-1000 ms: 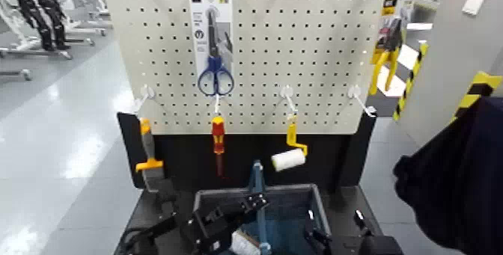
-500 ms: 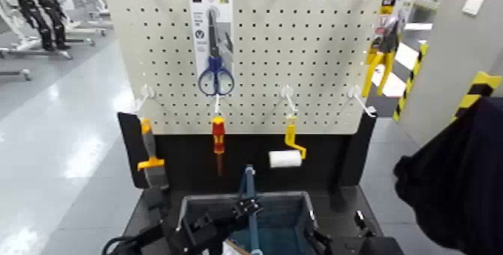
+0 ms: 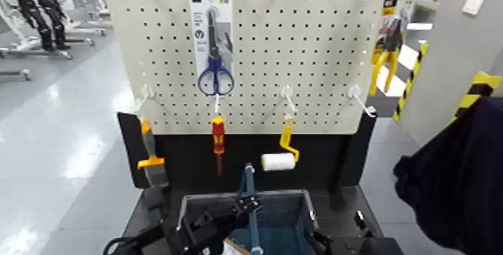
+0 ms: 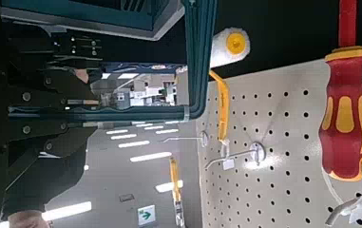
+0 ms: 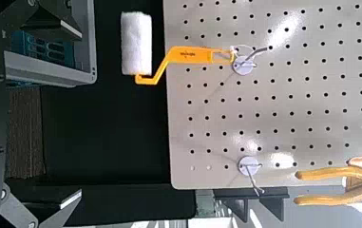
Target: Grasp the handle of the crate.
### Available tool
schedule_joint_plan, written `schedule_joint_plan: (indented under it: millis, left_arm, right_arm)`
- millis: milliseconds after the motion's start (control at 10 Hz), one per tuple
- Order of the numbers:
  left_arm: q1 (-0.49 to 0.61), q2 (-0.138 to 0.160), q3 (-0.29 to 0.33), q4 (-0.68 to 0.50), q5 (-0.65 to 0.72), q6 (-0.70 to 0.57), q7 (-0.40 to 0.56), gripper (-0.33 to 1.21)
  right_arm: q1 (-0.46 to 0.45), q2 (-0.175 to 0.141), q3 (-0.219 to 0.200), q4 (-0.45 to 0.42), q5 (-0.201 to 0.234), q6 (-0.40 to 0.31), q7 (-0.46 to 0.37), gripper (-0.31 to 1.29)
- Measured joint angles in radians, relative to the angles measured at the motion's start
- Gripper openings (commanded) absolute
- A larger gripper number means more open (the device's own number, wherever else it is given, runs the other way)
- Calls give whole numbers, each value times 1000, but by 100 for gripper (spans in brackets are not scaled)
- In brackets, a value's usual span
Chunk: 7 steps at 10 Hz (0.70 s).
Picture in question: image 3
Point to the black display stand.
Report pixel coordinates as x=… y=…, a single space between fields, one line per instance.
x=188 y=158

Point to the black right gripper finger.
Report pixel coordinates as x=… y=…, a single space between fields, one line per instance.
x=361 y=220
x=319 y=242

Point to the yellow black striped corner guard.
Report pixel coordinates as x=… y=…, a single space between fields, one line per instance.
x=477 y=87

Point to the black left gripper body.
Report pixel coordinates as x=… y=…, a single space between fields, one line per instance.
x=204 y=229

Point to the white wall plate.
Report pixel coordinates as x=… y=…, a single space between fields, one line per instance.
x=473 y=3

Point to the grey storage bin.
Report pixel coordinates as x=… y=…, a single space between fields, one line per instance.
x=283 y=213

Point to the white pegboard hook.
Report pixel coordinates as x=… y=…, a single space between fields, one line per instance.
x=216 y=105
x=355 y=91
x=147 y=91
x=287 y=91

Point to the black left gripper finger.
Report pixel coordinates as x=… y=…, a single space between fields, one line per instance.
x=256 y=206
x=240 y=207

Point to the beige perforated pegboard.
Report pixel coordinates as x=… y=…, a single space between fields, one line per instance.
x=306 y=52

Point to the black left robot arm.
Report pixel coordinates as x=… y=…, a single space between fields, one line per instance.
x=151 y=237

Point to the black robot on white stand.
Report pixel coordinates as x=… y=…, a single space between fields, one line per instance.
x=39 y=13

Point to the white metal stand frame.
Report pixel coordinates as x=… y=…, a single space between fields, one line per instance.
x=84 y=21

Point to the red yellow screwdriver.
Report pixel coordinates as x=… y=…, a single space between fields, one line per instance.
x=218 y=134

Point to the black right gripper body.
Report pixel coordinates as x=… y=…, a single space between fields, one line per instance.
x=379 y=246

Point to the yellow black striped post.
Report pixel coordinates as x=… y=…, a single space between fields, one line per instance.
x=410 y=80

